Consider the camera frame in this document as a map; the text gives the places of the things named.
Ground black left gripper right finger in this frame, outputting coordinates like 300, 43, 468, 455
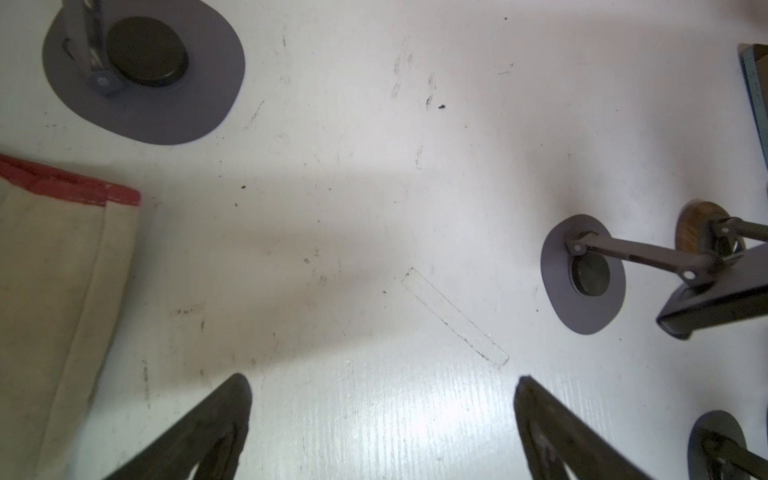
514, 376, 648, 479

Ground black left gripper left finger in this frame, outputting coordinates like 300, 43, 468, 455
108, 373, 252, 479

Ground grey phone stand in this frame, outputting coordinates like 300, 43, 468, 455
42, 1, 246, 145
687, 410, 767, 480
540, 214, 725, 335

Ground wooden base phone stand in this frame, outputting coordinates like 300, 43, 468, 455
675, 200, 767, 258

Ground black smartphone back left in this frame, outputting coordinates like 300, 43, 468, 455
656, 244, 767, 340

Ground black smartphone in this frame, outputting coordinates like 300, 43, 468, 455
656, 244, 767, 340
739, 44, 768, 163

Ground beige work glove red cuff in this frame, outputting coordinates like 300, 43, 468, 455
1, 156, 141, 479

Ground black smartphone back middle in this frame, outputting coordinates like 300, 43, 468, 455
739, 44, 768, 163

